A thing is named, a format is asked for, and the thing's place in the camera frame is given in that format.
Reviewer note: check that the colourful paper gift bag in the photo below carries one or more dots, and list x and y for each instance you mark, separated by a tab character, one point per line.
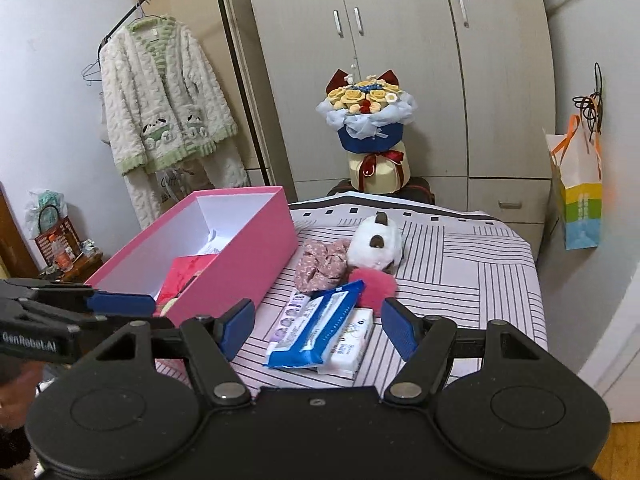
580	200

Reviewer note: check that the pink cardboard box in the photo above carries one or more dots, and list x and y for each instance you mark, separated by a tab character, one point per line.
260	240

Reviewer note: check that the crochet flower bouquet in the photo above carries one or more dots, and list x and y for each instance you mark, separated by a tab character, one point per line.
372	135

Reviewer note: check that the fluffy white pajama pants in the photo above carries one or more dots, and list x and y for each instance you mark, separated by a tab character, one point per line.
145	200

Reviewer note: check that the wooden nightstand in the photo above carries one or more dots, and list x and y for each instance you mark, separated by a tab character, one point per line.
85	265

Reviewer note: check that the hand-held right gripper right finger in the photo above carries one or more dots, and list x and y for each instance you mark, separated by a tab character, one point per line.
402	327

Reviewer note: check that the white paper sheet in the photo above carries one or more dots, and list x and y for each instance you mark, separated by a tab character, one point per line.
215	245

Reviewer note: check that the white brown plush toy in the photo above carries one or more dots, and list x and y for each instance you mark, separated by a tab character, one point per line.
362	252

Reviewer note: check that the fluffy white green pajama top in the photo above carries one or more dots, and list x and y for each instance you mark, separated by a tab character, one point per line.
165	85

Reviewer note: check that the purple white packet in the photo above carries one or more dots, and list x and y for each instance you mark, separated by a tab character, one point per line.
290	317

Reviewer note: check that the white green plastic bag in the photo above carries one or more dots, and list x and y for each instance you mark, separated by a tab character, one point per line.
45	205

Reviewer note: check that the floral fabric scrunchie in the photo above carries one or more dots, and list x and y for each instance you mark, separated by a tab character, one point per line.
320	265

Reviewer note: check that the brown wooden panel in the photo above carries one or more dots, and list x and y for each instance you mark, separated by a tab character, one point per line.
12	240

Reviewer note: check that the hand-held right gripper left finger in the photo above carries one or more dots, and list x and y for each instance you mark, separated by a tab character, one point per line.
235	327

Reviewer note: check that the white door frame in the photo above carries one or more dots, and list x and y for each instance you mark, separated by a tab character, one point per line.
620	360

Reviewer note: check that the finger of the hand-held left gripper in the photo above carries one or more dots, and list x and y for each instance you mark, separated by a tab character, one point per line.
110	324
120	302

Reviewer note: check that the white tissue packet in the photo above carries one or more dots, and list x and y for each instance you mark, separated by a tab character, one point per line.
352	340

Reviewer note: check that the red envelope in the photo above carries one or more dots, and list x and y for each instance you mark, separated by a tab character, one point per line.
185	272

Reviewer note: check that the beige wardrobe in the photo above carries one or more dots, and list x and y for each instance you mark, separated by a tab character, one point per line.
400	10

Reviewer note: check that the light wooden cabinet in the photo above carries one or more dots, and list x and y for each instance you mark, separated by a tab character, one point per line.
200	5

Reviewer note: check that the black clothes rack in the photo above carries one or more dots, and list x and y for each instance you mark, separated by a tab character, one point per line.
239	65

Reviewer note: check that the striped bed sheet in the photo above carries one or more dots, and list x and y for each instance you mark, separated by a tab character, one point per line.
475	285

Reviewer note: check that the blue tissue packet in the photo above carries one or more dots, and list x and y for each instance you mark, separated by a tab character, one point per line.
310	335

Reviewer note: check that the person's left hand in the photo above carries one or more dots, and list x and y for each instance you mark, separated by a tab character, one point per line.
17	390

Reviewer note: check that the pink fluffy pompom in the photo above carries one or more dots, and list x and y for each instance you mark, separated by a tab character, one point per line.
375	287

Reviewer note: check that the red desk calendar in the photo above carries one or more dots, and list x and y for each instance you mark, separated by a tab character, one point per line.
55	245

